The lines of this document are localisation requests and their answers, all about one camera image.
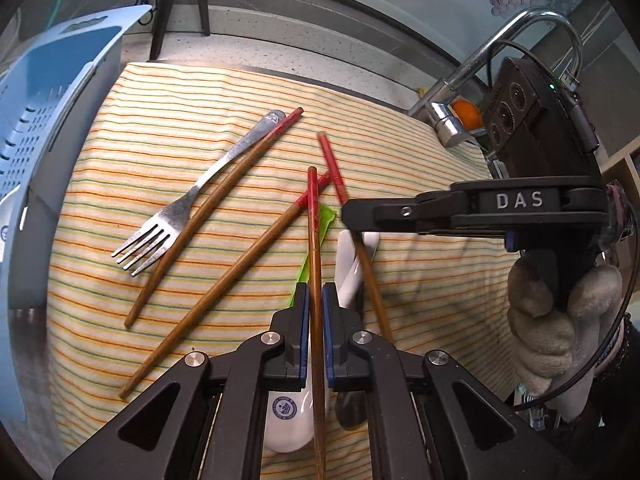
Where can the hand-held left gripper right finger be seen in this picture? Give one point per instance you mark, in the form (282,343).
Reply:
(329,330)

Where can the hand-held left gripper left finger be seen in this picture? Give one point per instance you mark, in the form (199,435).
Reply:
(302,330)

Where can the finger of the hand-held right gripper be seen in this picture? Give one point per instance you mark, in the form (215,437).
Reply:
(385,212)

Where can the white ceramic spoon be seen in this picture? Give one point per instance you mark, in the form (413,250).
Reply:
(350,280)

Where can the green plastic spoon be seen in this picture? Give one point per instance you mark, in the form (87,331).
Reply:
(325,220)

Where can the red-tipped wooden chopstick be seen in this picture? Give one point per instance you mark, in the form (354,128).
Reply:
(225,280)
(314,240)
(210,205)
(332,170)

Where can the blue plastic basket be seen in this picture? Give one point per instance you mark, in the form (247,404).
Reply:
(55,110)

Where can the person's right hand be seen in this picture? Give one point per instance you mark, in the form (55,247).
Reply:
(545,340)

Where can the orange round object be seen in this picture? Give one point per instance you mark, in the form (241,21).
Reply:
(467,112)

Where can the wooden shelf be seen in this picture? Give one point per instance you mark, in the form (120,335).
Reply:
(625,165)

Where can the chrome faucet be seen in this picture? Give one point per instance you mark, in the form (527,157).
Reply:
(475,62)

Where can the metal fork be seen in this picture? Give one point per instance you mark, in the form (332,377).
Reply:
(160,232)

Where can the striped cloth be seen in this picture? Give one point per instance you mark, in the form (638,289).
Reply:
(150,135)

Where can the black stand legs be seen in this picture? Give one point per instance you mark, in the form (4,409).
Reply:
(162,15)

